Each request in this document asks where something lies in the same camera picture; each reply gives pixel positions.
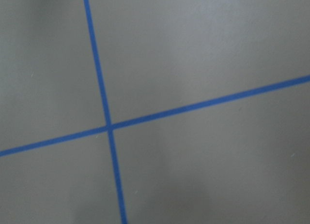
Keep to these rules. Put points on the brown paper table cover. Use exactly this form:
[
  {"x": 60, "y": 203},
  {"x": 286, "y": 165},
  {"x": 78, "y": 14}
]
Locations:
[{"x": 154, "y": 111}]

